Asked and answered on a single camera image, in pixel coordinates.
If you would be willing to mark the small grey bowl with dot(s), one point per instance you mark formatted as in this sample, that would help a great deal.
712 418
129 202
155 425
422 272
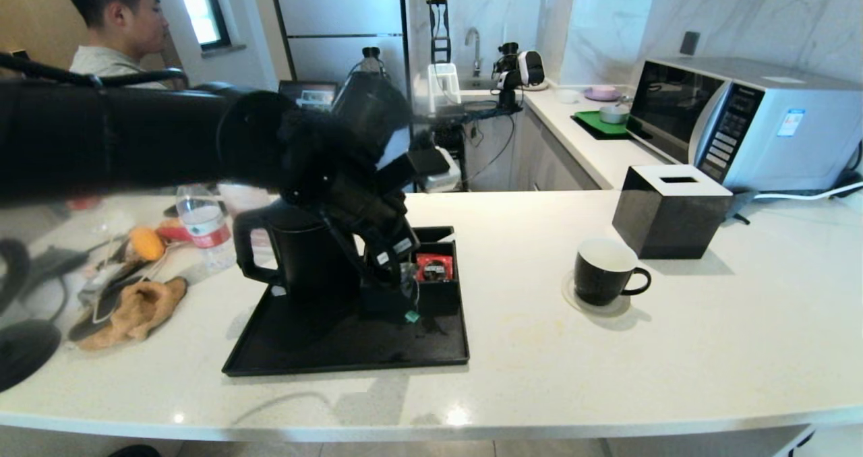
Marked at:
612 114

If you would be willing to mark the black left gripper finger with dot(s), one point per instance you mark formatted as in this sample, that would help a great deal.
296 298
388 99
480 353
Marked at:
410 251
390 268

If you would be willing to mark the black rectangular serving tray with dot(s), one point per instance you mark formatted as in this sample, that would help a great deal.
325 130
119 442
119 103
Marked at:
350 346

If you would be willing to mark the red mesh pouch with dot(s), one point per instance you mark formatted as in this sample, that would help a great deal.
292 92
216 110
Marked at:
174 231

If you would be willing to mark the black centre stand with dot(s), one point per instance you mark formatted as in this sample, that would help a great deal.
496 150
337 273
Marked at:
439 25

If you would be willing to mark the black compartment organizer box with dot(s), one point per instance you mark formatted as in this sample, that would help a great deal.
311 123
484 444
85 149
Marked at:
438 295

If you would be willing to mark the black device with green light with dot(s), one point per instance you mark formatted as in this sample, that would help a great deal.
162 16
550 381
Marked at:
373 59

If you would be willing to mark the chrome kitchen faucet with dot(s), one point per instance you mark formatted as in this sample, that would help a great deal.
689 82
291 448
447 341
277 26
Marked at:
475 43

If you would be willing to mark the translucent white box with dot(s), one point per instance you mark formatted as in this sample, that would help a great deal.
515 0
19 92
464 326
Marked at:
443 83

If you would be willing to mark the clear water bottle red label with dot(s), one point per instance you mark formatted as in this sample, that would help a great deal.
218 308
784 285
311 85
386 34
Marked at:
205 234

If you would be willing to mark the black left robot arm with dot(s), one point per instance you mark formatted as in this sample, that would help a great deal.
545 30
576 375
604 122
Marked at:
135 140

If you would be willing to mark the black tray under mat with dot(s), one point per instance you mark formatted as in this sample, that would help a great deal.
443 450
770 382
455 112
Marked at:
593 133

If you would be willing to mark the man in grey shirt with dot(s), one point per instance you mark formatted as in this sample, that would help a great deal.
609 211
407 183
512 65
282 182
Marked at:
114 19

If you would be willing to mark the black electric kettle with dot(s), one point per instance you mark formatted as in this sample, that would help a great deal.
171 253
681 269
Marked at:
303 261

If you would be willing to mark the dark framed window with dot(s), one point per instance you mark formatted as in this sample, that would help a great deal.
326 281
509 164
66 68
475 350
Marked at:
202 5

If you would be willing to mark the white kitchen cabinet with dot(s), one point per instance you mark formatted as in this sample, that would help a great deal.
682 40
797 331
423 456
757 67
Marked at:
559 164

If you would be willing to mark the red instant coffee sachet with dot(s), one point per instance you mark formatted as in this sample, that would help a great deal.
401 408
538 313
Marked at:
435 268

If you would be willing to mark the black mug white inside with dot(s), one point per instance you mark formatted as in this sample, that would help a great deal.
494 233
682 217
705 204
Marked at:
600 285

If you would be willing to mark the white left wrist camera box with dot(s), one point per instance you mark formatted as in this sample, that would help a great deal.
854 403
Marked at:
445 174

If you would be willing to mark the black open laptop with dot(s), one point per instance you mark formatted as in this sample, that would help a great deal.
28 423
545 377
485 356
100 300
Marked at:
313 94

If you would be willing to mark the small white bowl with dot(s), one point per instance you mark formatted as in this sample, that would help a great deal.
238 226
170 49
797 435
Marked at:
568 96

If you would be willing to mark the black tissue box white lid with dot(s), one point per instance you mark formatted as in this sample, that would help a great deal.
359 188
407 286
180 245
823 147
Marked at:
667 221

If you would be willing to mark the round clear coaster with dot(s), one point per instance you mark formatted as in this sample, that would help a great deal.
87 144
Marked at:
610 311

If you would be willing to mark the green mat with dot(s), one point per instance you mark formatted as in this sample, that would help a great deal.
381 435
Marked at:
593 120

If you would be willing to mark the purple plate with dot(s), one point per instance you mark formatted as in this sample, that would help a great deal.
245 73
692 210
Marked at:
601 94

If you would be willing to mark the dark wall socket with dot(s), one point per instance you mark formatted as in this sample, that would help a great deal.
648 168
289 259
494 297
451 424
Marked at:
689 42

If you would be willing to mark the silver microwave oven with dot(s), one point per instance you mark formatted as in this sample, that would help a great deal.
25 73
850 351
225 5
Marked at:
795 140

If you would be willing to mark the grey pyramid tea bag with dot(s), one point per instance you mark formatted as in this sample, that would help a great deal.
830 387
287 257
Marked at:
411 317

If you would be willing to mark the grey white refrigerator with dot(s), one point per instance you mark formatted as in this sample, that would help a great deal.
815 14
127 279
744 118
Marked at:
337 12

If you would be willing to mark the orange oval toy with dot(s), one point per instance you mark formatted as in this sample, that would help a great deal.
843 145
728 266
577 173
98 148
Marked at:
147 243

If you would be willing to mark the black round kettle base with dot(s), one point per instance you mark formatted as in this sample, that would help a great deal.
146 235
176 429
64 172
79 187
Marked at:
27 356

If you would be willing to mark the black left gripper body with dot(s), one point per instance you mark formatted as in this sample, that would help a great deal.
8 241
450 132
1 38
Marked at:
350 201

